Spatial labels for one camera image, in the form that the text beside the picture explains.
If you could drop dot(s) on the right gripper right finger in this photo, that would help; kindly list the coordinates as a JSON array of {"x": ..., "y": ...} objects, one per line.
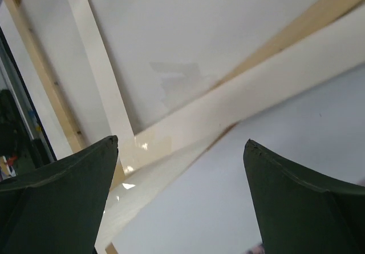
[{"x": 300, "y": 210}]

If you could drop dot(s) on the wooden picture frame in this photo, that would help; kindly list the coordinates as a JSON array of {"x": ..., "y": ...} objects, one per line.
[{"x": 206, "y": 207}]

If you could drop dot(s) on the cream mat board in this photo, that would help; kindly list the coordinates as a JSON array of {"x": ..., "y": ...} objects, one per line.
[{"x": 174, "y": 75}]

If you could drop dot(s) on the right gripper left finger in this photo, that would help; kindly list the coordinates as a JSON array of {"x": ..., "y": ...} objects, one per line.
[{"x": 58, "y": 208}]

